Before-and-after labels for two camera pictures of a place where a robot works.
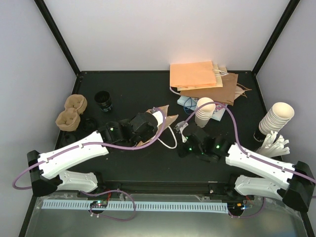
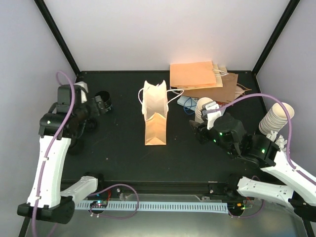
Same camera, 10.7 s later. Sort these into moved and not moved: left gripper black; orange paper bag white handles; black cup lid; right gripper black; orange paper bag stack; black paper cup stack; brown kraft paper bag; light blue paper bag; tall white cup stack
Moved: left gripper black; right gripper black; orange paper bag white handles
Not moved: black cup lid; light blue paper bag; brown kraft paper bag; tall white cup stack; orange paper bag stack; black paper cup stack
